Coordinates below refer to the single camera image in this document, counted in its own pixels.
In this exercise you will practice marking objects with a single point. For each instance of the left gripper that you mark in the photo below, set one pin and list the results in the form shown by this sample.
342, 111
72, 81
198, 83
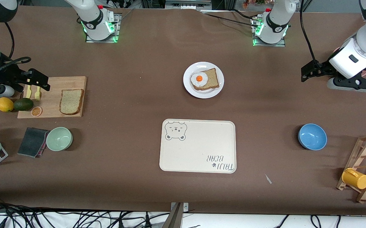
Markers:
322, 67

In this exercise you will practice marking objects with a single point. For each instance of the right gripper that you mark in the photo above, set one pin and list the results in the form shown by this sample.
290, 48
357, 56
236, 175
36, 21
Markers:
8, 75

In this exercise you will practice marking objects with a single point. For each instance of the brown bread slice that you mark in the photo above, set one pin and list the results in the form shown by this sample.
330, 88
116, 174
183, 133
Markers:
213, 80
71, 102

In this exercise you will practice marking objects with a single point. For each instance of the white round plate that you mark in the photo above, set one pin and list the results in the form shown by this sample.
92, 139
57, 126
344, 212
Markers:
208, 95

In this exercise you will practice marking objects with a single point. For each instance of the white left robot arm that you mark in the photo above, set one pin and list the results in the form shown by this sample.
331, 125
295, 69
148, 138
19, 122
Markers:
274, 22

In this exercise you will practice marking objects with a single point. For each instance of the yellow plastic fork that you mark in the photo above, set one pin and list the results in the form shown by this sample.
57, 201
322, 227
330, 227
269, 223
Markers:
37, 95

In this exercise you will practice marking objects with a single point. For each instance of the yellow plastic knife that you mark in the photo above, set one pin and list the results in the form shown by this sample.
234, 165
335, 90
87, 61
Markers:
28, 93

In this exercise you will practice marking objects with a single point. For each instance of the wooden cutting board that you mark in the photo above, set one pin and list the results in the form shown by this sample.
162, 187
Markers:
51, 101

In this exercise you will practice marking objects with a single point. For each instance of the dark green avocado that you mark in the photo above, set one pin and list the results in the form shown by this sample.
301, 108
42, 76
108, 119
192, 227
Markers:
23, 104

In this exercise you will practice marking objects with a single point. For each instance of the orange fruit slice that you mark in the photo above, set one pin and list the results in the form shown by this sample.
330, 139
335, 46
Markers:
36, 111

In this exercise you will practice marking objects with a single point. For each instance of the yellow lemon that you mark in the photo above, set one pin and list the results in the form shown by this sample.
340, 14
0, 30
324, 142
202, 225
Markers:
4, 104

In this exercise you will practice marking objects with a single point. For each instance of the dark grey sponge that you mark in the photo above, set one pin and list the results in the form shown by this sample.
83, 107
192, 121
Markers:
31, 142

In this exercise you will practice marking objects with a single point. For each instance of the pale green bowl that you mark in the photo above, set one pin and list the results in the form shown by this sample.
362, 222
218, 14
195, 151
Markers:
59, 139

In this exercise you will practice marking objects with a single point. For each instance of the blue bowl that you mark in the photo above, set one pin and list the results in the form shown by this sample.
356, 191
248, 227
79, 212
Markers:
312, 136

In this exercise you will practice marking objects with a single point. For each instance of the wooden mug rack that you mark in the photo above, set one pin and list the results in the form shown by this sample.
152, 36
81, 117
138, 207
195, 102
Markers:
365, 148

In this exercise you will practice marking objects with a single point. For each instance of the toy fried egg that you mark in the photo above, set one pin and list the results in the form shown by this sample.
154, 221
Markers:
198, 79

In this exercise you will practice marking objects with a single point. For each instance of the yellow mug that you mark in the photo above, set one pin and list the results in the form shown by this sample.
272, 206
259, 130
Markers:
355, 179

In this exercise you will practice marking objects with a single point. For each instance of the small white paper scrap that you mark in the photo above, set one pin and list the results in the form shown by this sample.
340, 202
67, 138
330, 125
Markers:
268, 179

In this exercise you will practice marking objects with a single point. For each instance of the beige bear print tray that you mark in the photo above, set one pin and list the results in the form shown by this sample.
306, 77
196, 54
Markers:
202, 145

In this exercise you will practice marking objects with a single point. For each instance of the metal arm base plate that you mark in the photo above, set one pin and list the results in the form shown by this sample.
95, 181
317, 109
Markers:
281, 44
113, 39

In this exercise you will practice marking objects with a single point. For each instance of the metal clamp bracket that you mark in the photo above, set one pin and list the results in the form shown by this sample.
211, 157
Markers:
176, 217

